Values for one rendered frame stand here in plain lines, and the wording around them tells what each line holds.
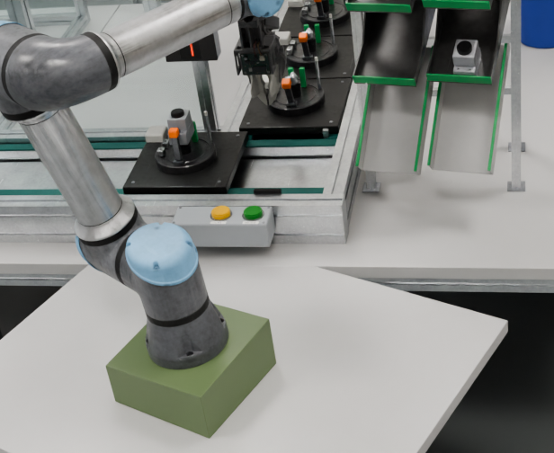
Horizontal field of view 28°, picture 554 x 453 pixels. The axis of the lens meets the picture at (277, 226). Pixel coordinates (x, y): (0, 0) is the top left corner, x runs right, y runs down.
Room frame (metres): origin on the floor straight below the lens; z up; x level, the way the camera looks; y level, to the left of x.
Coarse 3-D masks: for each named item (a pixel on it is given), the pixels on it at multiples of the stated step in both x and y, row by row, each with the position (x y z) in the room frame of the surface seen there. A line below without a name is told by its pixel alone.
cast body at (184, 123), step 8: (176, 112) 2.22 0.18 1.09; (184, 112) 2.23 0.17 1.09; (168, 120) 2.21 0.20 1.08; (176, 120) 2.21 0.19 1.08; (184, 120) 2.20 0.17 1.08; (168, 128) 2.21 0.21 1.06; (184, 128) 2.20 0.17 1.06; (192, 128) 2.24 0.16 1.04; (168, 136) 2.20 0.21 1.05; (184, 136) 2.19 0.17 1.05; (184, 144) 2.19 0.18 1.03
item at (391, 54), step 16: (416, 0) 2.20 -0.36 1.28; (368, 16) 2.16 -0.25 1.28; (384, 16) 2.19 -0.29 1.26; (400, 16) 2.17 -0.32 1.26; (416, 16) 2.16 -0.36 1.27; (432, 16) 2.14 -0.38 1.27; (368, 32) 2.15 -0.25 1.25; (384, 32) 2.15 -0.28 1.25; (400, 32) 2.14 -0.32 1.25; (416, 32) 2.12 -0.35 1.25; (368, 48) 2.12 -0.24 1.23; (384, 48) 2.11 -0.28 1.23; (400, 48) 2.10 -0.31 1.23; (416, 48) 2.09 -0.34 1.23; (368, 64) 2.09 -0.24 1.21; (384, 64) 2.07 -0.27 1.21; (400, 64) 2.06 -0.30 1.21; (416, 64) 2.02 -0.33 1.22; (368, 80) 2.04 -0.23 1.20; (384, 80) 2.02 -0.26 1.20; (400, 80) 2.00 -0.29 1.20; (416, 80) 2.01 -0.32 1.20
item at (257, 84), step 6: (252, 78) 1.94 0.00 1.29; (258, 78) 1.96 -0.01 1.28; (252, 84) 1.93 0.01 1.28; (258, 84) 1.96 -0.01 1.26; (264, 84) 1.97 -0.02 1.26; (252, 90) 1.93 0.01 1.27; (258, 90) 1.96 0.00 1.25; (264, 90) 1.97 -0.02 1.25; (252, 96) 1.92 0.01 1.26; (258, 96) 1.96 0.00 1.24; (264, 96) 1.96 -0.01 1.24; (264, 102) 1.96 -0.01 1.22
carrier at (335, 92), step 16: (304, 80) 2.45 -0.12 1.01; (320, 80) 2.51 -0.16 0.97; (336, 80) 2.50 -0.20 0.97; (256, 96) 2.48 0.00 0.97; (304, 96) 2.40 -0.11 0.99; (320, 96) 2.39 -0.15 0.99; (336, 96) 2.42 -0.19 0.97; (256, 112) 2.40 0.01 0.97; (272, 112) 2.38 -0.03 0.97; (288, 112) 2.35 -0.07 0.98; (304, 112) 2.35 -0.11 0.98; (320, 112) 2.35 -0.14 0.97; (336, 112) 2.34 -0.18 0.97; (240, 128) 2.33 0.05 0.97; (256, 128) 2.32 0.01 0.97; (272, 128) 2.31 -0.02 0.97; (288, 128) 2.30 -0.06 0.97; (304, 128) 2.29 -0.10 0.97; (320, 128) 2.28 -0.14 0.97; (336, 128) 2.27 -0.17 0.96
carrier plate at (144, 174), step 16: (160, 144) 2.31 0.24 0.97; (224, 144) 2.27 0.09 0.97; (240, 144) 2.26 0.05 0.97; (144, 160) 2.25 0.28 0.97; (224, 160) 2.19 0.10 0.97; (144, 176) 2.18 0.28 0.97; (160, 176) 2.17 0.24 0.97; (176, 176) 2.16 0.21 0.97; (192, 176) 2.15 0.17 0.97; (208, 176) 2.14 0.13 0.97; (224, 176) 2.12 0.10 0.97; (128, 192) 2.14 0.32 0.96; (144, 192) 2.13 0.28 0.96; (160, 192) 2.12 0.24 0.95; (176, 192) 2.11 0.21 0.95; (192, 192) 2.10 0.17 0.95; (208, 192) 2.09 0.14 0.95; (224, 192) 2.08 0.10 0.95
